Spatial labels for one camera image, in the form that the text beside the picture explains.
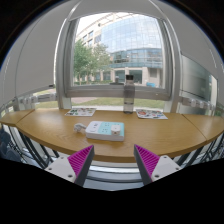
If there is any black window handle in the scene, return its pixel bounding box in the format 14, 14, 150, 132
109, 76, 124, 86

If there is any small colourful sticker sheet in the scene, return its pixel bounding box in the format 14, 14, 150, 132
64, 107, 98, 118

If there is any clear black-capped water bottle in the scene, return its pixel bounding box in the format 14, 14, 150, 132
122, 74, 136, 115

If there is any narrow side window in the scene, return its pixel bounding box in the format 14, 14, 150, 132
181, 54, 218, 111

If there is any black metal table frame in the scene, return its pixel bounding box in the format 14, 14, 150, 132
13, 129, 61, 169
176, 133, 224, 168

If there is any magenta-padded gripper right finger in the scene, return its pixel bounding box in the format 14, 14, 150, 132
133, 144, 183, 186

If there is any large colourful sticker sheet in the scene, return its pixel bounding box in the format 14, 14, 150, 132
135, 108, 169, 121

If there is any large white-framed window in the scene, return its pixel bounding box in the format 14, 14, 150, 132
54, 11, 183, 113

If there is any white and teal power strip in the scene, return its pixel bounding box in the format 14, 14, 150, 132
85, 120, 126, 142

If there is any white wall socket rail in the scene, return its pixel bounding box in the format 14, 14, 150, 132
15, 92, 58, 111
180, 96, 218, 113

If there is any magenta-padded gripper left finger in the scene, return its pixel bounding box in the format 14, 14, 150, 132
44, 144, 96, 188

